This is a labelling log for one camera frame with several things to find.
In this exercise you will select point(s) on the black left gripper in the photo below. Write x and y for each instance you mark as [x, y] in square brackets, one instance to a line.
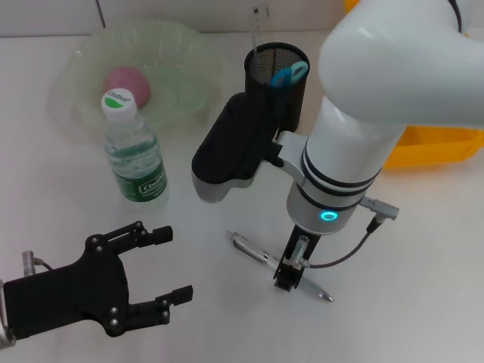
[68, 295]

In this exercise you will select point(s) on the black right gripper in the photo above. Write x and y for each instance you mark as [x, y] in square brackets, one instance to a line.
[298, 251]

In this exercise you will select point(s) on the silver white ballpoint pen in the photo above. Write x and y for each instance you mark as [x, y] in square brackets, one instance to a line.
[253, 251]

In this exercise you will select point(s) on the clear water bottle green label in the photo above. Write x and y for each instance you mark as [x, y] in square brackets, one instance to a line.
[134, 162]

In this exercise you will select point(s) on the pink ball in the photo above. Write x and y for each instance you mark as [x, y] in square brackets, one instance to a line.
[128, 83]

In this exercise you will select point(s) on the blue plastic scissors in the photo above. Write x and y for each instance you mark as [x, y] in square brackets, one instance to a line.
[283, 77]

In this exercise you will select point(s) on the transparent plastic ruler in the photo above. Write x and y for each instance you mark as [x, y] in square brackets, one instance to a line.
[255, 34]

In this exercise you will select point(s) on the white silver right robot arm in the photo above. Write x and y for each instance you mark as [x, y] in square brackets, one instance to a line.
[359, 113]

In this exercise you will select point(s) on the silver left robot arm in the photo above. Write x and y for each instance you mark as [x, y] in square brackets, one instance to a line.
[4, 332]

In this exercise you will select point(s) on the black mesh pen holder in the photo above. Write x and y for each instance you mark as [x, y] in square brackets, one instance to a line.
[291, 102]

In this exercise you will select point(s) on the translucent green fruit plate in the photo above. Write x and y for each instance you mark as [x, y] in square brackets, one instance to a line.
[174, 75]

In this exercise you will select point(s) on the yellow plastic bin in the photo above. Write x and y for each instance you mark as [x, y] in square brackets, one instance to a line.
[435, 147]

